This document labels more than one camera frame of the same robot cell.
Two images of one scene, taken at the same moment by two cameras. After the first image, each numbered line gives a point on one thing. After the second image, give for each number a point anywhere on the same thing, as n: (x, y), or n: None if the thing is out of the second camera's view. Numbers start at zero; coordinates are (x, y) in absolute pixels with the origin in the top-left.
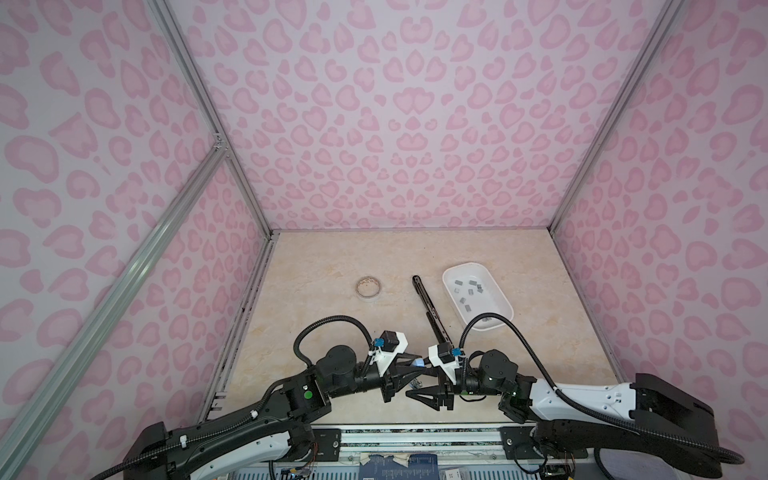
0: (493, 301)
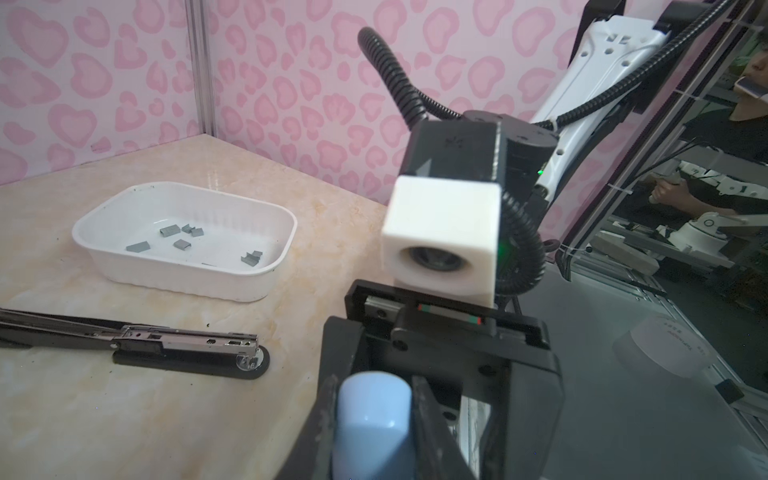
0: (188, 241)
